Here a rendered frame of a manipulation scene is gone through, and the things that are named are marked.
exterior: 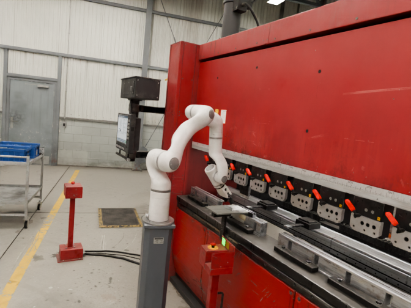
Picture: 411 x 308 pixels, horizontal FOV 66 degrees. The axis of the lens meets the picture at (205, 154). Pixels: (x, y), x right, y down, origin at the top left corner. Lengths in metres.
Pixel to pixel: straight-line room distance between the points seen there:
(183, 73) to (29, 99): 6.58
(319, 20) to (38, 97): 7.92
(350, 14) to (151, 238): 1.57
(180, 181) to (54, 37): 6.80
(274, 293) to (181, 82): 1.91
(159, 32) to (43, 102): 3.53
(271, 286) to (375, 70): 1.28
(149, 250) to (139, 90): 1.56
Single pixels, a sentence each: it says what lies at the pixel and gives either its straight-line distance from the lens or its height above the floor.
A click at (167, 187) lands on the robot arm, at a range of 1.84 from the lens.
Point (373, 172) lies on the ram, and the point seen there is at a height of 1.47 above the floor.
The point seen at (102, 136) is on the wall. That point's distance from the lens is 9.00.
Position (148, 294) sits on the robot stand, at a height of 0.58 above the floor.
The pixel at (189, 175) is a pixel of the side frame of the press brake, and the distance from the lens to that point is 3.07.
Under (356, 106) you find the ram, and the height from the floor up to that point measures 1.76.
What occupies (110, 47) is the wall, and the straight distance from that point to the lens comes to 9.09.
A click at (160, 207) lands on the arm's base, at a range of 1.86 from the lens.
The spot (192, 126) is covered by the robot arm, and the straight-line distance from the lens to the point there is 1.90.
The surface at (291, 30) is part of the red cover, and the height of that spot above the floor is 2.21.
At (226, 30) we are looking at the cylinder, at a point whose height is 2.40.
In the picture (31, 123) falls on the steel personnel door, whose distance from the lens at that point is 9.15.
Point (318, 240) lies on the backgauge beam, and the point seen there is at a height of 0.93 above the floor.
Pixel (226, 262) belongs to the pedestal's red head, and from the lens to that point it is 2.12.
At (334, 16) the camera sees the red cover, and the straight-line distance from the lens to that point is 1.91.
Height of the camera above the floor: 1.63
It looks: 6 degrees down
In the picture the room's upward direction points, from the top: 6 degrees clockwise
